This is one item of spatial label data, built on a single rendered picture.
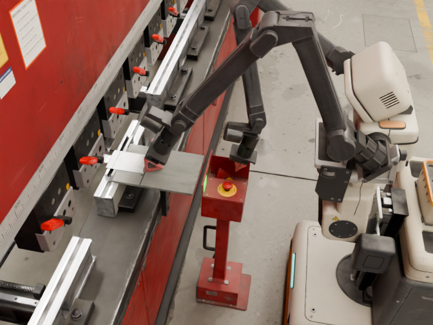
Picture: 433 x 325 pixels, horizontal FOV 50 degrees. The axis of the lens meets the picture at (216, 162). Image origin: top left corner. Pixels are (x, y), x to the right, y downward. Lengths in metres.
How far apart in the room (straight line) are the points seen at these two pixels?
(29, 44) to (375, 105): 0.94
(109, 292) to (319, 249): 1.17
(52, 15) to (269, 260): 1.86
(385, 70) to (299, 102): 2.21
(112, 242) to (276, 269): 1.20
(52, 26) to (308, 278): 1.58
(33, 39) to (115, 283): 0.77
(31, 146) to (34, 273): 1.67
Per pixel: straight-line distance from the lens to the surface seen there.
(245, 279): 2.46
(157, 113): 1.38
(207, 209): 1.80
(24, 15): 0.92
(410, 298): 1.88
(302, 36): 1.13
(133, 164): 1.56
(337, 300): 2.16
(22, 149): 0.95
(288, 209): 2.78
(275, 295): 2.44
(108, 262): 1.48
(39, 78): 0.98
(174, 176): 1.51
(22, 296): 1.52
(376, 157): 1.36
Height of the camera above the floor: 2.09
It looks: 44 degrees down
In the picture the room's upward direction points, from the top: 3 degrees clockwise
